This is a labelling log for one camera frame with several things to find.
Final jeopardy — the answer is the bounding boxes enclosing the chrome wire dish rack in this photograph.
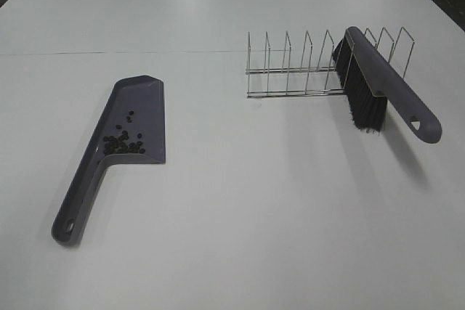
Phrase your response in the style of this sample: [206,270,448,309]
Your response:
[245,26,416,99]

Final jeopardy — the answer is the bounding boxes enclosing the purple brush black bristles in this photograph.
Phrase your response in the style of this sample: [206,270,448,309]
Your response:
[333,26,442,144]

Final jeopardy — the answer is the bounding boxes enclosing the purple plastic dustpan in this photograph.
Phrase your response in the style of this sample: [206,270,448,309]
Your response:
[51,75,166,246]

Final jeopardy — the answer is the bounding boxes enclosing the pile of coffee beans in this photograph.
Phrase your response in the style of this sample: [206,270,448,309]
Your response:
[100,109,145,156]

